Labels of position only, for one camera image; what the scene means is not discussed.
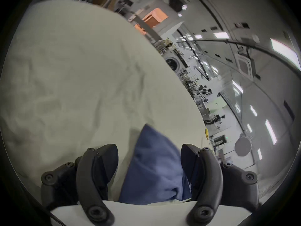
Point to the dark blue shirt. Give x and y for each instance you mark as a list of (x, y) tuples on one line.
[(154, 166)]

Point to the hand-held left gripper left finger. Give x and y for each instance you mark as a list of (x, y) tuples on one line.
[(88, 180)]

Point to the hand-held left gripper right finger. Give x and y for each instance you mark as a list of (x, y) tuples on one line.
[(209, 180)]

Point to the white washing machine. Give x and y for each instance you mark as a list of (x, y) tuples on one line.
[(173, 61)]

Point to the bed with beige sheet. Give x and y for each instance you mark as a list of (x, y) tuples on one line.
[(82, 79)]

